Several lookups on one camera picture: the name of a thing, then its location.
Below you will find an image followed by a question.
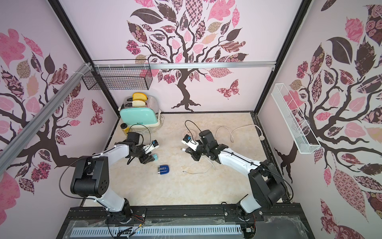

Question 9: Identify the white wire shelf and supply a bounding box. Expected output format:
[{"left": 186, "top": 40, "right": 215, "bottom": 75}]
[{"left": 271, "top": 83, "right": 321, "bottom": 154}]

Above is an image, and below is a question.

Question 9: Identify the black wire basket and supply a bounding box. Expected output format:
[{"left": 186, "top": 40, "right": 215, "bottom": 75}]
[{"left": 82, "top": 58, "right": 154, "bottom": 91}]

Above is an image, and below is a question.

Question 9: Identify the yellow bottle black cap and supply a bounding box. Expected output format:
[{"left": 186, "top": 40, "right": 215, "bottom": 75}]
[{"left": 120, "top": 123, "right": 130, "bottom": 135}]

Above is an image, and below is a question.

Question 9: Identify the aluminium frame bar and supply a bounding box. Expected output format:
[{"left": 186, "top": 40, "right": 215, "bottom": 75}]
[
  {"left": 1, "top": 63, "right": 91, "bottom": 173},
  {"left": 94, "top": 61, "right": 276, "bottom": 69}
]

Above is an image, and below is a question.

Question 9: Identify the white USB charging cable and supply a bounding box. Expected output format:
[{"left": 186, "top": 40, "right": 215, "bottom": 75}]
[{"left": 181, "top": 147, "right": 215, "bottom": 175}]

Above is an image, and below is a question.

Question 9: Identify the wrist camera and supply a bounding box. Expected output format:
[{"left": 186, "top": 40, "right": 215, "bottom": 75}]
[
  {"left": 143, "top": 140, "right": 159, "bottom": 154},
  {"left": 182, "top": 134, "right": 200, "bottom": 151}
]

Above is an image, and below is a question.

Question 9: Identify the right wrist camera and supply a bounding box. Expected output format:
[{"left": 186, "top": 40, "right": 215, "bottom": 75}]
[{"left": 182, "top": 134, "right": 200, "bottom": 151}]

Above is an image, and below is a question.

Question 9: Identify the blue electric shaver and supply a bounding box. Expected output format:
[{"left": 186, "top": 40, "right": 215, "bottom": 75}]
[{"left": 157, "top": 165, "right": 170, "bottom": 175}]

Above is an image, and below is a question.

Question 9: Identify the yellow toast slice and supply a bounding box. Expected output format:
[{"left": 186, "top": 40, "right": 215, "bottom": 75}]
[{"left": 132, "top": 92, "right": 148, "bottom": 101}]

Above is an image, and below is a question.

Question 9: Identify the mint green toaster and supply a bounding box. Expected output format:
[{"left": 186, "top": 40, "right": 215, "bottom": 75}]
[{"left": 119, "top": 96, "right": 161, "bottom": 127}]

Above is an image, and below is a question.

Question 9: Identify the power strip white cord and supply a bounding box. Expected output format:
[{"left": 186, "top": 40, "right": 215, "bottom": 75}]
[{"left": 208, "top": 123, "right": 266, "bottom": 145}]

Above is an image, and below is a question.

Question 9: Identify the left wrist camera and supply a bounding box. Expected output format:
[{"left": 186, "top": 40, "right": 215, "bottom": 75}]
[{"left": 143, "top": 140, "right": 159, "bottom": 154}]

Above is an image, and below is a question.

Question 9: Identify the left aluminium frame bar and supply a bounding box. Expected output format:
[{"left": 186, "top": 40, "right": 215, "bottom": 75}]
[{"left": 1, "top": 63, "right": 91, "bottom": 173}]

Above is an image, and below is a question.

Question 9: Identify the pale toast slice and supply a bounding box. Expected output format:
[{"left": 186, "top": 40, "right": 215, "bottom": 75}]
[{"left": 132, "top": 100, "right": 146, "bottom": 107}]

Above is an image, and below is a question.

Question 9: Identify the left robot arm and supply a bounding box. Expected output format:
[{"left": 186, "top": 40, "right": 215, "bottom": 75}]
[{"left": 58, "top": 132, "right": 159, "bottom": 224}]

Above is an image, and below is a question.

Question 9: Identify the back aluminium frame bar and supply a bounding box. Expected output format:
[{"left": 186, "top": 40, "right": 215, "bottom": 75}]
[{"left": 94, "top": 61, "right": 276, "bottom": 69}]

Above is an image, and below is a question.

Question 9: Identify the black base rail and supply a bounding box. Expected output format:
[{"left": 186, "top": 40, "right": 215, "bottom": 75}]
[{"left": 57, "top": 203, "right": 314, "bottom": 239}]

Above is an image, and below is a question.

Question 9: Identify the white slotted cable duct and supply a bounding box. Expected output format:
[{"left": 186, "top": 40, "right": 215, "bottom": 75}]
[{"left": 67, "top": 225, "right": 242, "bottom": 239}]

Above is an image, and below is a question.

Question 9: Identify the toaster white cord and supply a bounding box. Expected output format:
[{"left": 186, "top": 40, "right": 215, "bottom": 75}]
[{"left": 132, "top": 115, "right": 165, "bottom": 135}]

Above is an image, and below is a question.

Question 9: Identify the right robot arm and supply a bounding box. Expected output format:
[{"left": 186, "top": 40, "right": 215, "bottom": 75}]
[{"left": 182, "top": 130, "right": 287, "bottom": 216}]

